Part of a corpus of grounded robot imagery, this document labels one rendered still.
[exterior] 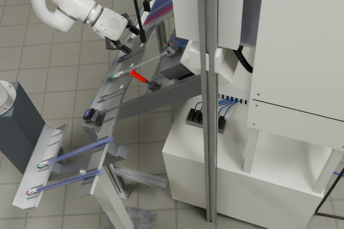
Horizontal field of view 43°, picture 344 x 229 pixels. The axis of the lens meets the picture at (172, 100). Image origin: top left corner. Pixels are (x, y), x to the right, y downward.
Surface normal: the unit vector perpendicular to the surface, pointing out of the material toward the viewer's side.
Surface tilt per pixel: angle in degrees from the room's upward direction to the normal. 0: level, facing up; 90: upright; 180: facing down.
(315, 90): 90
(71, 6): 57
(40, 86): 0
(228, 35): 90
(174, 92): 90
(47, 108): 0
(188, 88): 90
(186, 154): 0
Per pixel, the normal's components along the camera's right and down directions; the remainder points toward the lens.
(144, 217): -0.08, -0.54
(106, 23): 0.47, -0.25
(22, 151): 0.04, 0.84
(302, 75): -0.33, 0.81
